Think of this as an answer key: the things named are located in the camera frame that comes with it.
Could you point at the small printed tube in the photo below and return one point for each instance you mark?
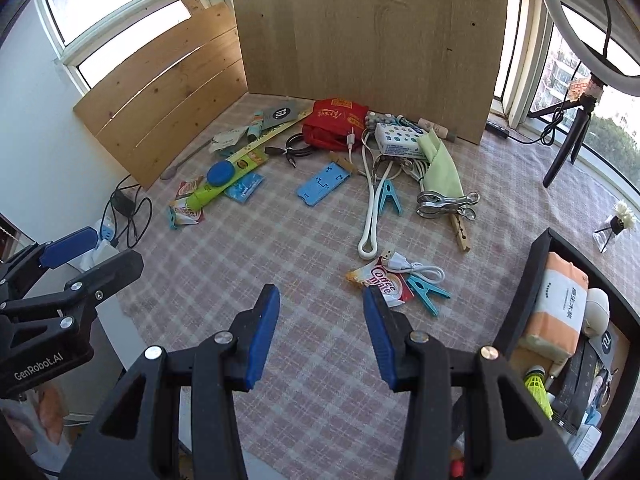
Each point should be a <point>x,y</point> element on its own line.
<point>256,127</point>

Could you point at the black framed tray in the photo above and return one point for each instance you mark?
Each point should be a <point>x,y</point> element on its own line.
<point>517,300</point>

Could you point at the white blue plastic bottle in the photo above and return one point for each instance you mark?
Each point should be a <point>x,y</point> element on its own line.
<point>106,252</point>

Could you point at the large wooden board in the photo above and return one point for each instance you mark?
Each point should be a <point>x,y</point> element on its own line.
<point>370,35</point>

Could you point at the plaid cloth covered desktop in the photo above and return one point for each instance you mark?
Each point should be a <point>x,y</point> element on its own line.
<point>300,240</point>

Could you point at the blue candy packet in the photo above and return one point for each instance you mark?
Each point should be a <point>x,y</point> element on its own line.
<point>245,187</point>

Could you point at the orange snack sachet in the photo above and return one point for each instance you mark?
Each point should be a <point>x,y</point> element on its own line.
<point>187,207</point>

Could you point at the grey spoon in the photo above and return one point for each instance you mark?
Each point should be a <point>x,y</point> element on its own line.
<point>170,174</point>

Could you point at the black tripod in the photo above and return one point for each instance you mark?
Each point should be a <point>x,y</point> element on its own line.
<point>562,160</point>

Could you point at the pill blister strip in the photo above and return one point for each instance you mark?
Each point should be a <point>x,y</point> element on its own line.
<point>385,120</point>

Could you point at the coffee creamer sachet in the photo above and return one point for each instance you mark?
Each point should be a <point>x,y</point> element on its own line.
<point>385,285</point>

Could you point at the dotted white tissue pack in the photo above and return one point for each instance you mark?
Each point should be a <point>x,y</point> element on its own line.
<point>400,140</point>

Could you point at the green tube with blue cap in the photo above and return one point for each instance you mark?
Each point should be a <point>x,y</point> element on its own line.
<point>220,175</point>

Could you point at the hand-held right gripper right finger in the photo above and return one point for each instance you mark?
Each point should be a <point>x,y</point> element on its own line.
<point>380,335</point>

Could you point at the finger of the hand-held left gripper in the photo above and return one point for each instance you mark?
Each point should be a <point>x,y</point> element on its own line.
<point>70,250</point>
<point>115,270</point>

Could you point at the red snack packet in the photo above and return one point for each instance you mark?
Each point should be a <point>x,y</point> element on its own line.
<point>330,125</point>

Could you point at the green cleaning cloth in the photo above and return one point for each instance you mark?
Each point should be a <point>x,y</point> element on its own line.
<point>440,170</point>

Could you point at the grey logo card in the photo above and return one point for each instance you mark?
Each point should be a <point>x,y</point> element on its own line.
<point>280,117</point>
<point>606,344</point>

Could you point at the orange tissue pack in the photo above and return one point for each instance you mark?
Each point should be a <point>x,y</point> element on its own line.
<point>555,310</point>

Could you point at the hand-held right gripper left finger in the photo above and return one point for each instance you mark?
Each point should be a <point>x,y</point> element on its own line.
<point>262,335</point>

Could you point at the blue phone stand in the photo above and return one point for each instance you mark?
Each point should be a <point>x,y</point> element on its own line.
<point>322,187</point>

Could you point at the white paper packet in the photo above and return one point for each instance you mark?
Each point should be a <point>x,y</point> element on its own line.
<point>227,141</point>

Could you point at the yellow shuttlecock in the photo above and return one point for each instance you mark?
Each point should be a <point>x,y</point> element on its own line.
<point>540,390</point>

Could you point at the person's left hand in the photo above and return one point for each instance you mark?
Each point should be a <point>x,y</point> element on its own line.
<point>50,415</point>

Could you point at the white side table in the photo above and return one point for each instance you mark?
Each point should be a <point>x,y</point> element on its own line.
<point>115,340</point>

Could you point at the teal clothes peg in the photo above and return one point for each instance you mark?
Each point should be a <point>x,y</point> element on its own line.
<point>427,295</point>
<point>389,197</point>

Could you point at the white cardboard box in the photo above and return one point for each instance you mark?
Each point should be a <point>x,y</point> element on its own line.
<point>582,447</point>

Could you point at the black inline switch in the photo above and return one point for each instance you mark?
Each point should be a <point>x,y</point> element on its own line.
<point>498,130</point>

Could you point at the metal spring clip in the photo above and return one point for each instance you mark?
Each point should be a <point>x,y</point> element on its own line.
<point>440,212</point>
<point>445,200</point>

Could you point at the beige cosmetic tube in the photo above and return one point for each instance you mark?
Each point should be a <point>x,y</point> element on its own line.
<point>437,129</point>

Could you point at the wooden clothes peg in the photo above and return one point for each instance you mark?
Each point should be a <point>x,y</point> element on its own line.
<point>341,162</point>
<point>460,232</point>

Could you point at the flower vase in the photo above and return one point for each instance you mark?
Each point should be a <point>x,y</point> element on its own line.
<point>620,220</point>

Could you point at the pine plank board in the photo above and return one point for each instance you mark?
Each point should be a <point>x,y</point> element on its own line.
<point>160,95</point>

